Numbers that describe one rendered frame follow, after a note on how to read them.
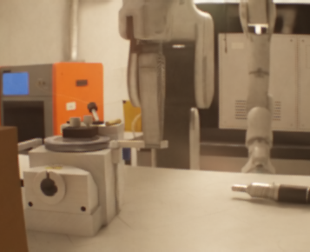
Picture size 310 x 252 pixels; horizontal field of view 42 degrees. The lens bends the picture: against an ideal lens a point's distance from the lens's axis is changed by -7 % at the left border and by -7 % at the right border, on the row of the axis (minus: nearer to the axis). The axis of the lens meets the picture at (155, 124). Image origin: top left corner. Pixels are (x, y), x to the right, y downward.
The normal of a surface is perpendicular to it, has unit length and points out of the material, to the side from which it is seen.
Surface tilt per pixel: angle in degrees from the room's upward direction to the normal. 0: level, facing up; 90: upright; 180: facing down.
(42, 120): 90
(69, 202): 90
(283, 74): 90
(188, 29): 102
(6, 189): 90
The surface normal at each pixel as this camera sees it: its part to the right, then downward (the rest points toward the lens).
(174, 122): -0.22, 0.26
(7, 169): 0.92, 0.04
